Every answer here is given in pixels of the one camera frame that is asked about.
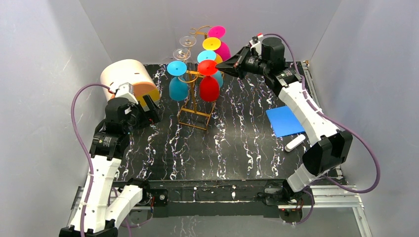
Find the light blue wine glass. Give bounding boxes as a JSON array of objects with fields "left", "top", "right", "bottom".
[
  {"left": 167, "top": 61, "right": 189, "bottom": 101},
  {"left": 197, "top": 50, "right": 223, "bottom": 88}
]

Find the red wine glass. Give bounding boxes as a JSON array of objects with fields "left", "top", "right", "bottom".
[{"left": 198, "top": 71, "right": 219, "bottom": 102}]

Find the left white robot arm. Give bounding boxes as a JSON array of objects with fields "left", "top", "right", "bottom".
[{"left": 59, "top": 95, "right": 161, "bottom": 237}]

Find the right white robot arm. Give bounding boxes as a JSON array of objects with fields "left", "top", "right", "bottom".
[{"left": 216, "top": 37, "right": 353, "bottom": 200}]

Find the magenta wine glass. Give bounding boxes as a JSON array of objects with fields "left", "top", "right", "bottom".
[{"left": 208, "top": 26, "right": 231, "bottom": 61}]

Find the yellow wine glass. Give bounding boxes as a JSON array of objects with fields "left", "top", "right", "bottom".
[{"left": 202, "top": 37, "right": 222, "bottom": 63}]

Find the clear wine glass rear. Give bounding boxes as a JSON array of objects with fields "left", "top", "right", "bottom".
[{"left": 179, "top": 36, "right": 197, "bottom": 47}]

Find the clear wine glass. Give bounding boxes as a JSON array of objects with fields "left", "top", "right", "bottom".
[
  {"left": 173, "top": 48, "right": 191, "bottom": 62},
  {"left": 179, "top": 36, "right": 197, "bottom": 47}
]

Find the clear wine glass front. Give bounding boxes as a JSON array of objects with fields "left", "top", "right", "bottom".
[{"left": 173, "top": 48, "right": 191, "bottom": 62}]

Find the cream orange yellow cylinder box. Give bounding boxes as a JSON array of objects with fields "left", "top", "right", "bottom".
[{"left": 100, "top": 59, "right": 161, "bottom": 111}]

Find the blue flat sheet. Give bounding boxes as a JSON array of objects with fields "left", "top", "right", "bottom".
[{"left": 266, "top": 106, "right": 305, "bottom": 138}]

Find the small white rectangular device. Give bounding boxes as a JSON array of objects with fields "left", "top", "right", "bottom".
[{"left": 284, "top": 134, "right": 306, "bottom": 152}]

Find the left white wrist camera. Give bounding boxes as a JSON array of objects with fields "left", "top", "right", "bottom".
[{"left": 115, "top": 82, "right": 138, "bottom": 104}]

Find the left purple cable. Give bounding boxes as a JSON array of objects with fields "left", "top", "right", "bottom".
[{"left": 71, "top": 83, "right": 133, "bottom": 237}]

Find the gold wire wine glass rack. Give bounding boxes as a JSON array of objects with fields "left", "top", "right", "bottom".
[{"left": 177, "top": 25, "right": 216, "bottom": 131}]

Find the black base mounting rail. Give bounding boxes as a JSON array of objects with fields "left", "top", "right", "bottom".
[{"left": 73, "top": 178, "right": 364, "bottom": 219}]

